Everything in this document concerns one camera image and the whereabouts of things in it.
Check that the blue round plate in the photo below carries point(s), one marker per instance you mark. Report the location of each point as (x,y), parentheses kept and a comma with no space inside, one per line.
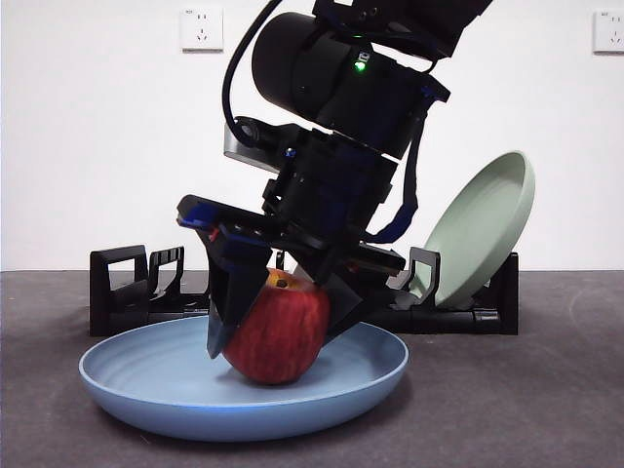
(146,375)

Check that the white wall socket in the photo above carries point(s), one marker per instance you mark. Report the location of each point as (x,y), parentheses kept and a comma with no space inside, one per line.
(202,29)
(609,31)

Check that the black plastic plate rack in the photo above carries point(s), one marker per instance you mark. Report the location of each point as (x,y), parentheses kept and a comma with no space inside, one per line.
(122,317)

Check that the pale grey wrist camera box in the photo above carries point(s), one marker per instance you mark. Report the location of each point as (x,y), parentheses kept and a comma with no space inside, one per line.
(244,153)

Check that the pale green round plate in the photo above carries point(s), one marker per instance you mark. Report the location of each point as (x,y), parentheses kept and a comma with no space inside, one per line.
(482,229)

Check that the red yellow apple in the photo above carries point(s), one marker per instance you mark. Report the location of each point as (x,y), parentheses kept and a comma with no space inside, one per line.
(278,341)

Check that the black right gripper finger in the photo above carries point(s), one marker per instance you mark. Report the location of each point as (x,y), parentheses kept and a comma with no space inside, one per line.
(343,307)
(234,287)

